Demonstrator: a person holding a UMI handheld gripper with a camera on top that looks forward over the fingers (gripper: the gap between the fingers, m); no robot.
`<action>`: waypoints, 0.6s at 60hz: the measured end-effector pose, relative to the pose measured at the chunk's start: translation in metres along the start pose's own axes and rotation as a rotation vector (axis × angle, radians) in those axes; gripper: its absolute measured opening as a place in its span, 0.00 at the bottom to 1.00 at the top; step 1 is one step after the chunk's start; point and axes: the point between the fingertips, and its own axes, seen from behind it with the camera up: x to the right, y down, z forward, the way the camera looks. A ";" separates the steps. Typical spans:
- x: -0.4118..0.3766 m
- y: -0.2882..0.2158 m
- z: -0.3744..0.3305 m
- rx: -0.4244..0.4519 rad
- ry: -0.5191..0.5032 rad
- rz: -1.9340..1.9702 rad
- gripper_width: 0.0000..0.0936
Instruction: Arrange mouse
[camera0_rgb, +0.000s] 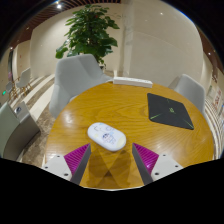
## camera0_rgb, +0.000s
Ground dark grey lounge chair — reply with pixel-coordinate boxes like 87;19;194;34
4;80;16;101

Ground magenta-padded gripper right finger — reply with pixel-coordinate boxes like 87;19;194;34
132;143;183;186

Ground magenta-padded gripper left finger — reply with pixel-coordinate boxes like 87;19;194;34
41;143;92;185

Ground black mouse pad green lines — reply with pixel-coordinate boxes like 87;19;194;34
146;92;195;131

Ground white power strip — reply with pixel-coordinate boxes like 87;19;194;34
112;76;154;89

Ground grey shell chair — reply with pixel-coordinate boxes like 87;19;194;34
49;54;113;119
168;73;207;114

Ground white lounge chair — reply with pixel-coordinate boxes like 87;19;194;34
16;67;33;94

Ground large green potted plant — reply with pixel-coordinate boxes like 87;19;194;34
55;3;120;69

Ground white cartoon-print computer mouse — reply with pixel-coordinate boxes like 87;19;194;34
87;122;128;153

